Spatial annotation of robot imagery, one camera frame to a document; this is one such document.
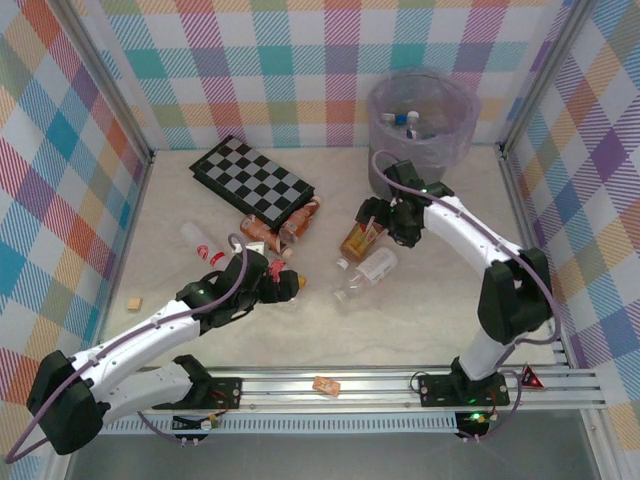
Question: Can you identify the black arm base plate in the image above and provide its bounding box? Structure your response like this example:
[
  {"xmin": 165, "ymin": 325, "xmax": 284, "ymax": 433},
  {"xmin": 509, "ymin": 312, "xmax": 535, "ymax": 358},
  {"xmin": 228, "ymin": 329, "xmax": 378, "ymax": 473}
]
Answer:
[
  {"xmin": 152, "ymin": 377, "xmax": 244, "ymax": 412},
  {"xmin": 417, "ymin": 372, "xmax": 511, "ymax": 409}
]

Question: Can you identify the small controller board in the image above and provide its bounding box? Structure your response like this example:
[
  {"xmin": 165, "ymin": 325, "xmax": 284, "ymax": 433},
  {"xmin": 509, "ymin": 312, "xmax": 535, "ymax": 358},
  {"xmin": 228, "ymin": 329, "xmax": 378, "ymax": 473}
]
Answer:
[
  {"xmin": 172, "ymin": 413, "xmax": 224, "ymax": 435},
  {"xmin": 455, "ymin": 409, "xmax": 494, "ymax": 441}
]

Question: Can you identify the clear plastic bin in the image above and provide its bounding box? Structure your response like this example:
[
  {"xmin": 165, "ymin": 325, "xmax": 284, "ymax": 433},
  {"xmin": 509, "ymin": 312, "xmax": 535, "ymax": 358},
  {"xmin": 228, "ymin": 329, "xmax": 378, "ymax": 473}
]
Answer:
[{"xmin": 367, "ymin": 69, "xmax": 482, "ymax": 197}]

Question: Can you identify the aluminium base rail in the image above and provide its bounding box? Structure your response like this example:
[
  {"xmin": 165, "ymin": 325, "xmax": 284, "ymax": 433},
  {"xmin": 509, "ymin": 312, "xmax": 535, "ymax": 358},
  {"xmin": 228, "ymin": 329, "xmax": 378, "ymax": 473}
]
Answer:
[{"xmin": 54, "ymin": 367, "xmax": 609, "ymax": 416}]

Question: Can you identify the aluminium frame post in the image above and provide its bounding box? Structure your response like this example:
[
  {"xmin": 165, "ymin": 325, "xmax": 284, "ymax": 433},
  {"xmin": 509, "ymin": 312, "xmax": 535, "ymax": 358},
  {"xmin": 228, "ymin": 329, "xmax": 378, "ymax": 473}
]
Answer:
[
  {"xmin": 499, "ymin": 0, "xmax": 599, "ymax": 154},
  {"xmin": 58, "ymin": 0, "xmax": 155, "ymax": 164}
]

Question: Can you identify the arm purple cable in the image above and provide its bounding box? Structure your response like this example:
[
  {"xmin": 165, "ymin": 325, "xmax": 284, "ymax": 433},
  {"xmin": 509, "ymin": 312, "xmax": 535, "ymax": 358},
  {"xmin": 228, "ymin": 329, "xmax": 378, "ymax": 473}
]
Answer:
[
  {"xmin": 4, "ymin": 232, "xmax": 251, "ymax": 464},
  {"xmin": 370, "ymin": 149, "xmax": 560, "ymax": 444}
]

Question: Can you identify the grey metal panel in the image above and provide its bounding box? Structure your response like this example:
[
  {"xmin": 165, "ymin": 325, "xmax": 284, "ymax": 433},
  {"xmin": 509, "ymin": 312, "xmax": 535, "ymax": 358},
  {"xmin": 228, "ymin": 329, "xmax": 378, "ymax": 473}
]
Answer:
[{"xmin": 64, "ymin": 433, "xmax": 601, "ymax": 480}]

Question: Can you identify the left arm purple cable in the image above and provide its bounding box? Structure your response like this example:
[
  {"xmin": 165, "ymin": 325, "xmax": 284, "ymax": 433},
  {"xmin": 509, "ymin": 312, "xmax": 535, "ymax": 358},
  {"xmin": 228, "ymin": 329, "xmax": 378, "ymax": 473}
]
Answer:
[{"xmin": 4, "ymin": 232, "xmax": 251, "ymax": 464}]

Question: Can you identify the red triangle sign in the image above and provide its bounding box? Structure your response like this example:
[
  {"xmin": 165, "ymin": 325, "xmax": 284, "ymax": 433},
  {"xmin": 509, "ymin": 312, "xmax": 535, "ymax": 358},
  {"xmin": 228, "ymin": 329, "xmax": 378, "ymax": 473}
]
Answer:
[{"xmin": 522, "ymin": 364, "xmax": 546, "ymax": 391}]

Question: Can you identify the pink label bottle orange cap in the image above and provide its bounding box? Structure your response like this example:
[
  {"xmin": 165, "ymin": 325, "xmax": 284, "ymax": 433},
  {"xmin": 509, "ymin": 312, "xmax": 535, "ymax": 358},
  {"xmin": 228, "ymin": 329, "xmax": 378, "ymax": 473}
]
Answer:
[{"xmin": 264, "ymin": 257, "xmax": 309, "ymax": 291}]

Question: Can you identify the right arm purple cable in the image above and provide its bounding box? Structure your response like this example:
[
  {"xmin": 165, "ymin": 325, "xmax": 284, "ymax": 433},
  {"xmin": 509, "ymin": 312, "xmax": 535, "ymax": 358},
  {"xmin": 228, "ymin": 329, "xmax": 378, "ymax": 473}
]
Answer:
[{"xmin": 370, "ymin": 149, "xmax": 560, "ymax": 444}]

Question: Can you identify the white slotted cable duct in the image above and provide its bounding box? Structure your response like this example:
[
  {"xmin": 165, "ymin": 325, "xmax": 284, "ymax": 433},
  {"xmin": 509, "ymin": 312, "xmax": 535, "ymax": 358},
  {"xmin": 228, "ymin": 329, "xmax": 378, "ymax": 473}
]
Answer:
[{"xmin": 79, "ymin": 417, "xmax": 461, "ymax": 436}]

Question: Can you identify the clear bottle red white label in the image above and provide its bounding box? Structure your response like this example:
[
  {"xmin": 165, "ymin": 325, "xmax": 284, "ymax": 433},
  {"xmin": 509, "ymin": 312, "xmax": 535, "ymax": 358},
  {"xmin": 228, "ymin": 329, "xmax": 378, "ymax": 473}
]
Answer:
[{"xmin": 180, "ymin": 222, "xmax": 229, "ymax": 265}]

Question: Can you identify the yellow tea plastic bottle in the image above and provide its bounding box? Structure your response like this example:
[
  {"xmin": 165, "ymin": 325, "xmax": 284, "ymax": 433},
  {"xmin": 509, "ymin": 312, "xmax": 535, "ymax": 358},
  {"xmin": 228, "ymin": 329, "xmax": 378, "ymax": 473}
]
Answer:
[{"xmin": 335, "ymin": 217, "xmax": 389, "ymax": 270}]

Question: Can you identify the orange label plastic bottle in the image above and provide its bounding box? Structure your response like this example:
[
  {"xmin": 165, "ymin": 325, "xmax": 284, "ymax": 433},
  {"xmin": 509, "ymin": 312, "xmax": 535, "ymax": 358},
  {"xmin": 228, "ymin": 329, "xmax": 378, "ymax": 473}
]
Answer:
[
  {"xmin": 238, "ymin": 213, "xmax": 296, "ymax": 260},
  {"xmin": 278, "ymin": 196, "xmax": 322, "ymax": 245}
]

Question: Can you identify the black and grey chessboard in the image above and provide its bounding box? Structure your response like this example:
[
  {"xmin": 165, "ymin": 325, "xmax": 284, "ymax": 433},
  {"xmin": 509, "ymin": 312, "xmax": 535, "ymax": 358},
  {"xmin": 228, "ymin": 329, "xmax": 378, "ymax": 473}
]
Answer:
[{"xmin": 188, "ymin": 134, "xmax": 316, "ymax": 234}]

